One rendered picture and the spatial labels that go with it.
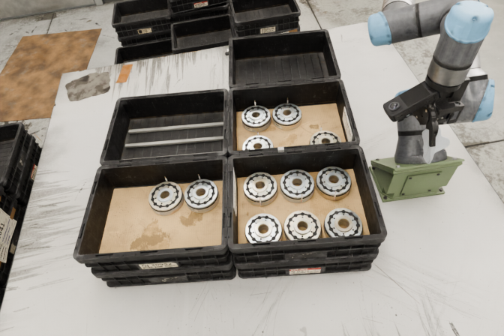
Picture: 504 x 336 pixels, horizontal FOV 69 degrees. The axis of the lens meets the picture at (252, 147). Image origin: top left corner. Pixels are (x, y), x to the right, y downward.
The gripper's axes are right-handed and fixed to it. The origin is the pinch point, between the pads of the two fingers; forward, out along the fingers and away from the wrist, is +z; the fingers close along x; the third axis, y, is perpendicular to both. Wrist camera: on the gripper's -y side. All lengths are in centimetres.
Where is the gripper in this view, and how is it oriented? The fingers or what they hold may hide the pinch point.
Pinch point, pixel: (409, 142)
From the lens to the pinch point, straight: 100.6
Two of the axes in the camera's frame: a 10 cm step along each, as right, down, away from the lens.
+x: -2.1, -7.2, 6.6
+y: 9.8, -1.8, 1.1
